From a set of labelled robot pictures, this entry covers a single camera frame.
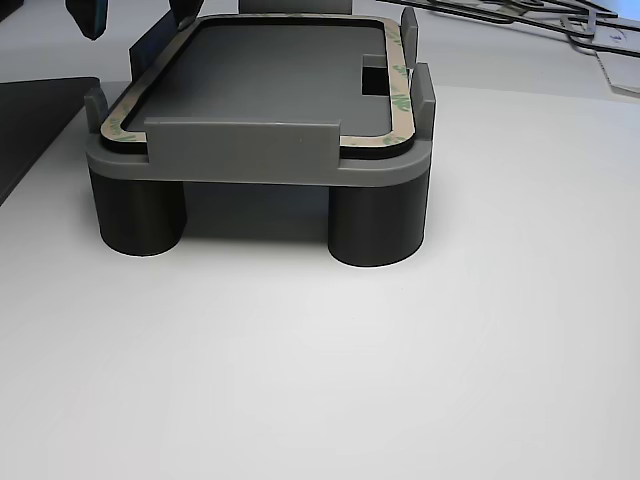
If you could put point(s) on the thin grey frame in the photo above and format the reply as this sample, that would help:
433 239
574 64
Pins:
592 25

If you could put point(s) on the white card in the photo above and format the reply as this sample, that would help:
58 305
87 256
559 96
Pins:
622 70

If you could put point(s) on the rectangular frame with beige liner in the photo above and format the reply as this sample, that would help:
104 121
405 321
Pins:
402 125

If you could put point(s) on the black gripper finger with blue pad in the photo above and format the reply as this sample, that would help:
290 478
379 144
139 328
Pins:
85 15
185 10

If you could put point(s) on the dark flat object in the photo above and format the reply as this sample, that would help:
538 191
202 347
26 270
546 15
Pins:
7 7

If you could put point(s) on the grey holder with dark legs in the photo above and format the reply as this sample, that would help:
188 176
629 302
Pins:
250 145

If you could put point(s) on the dark grey textured tray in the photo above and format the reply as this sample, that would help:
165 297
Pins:
35 125

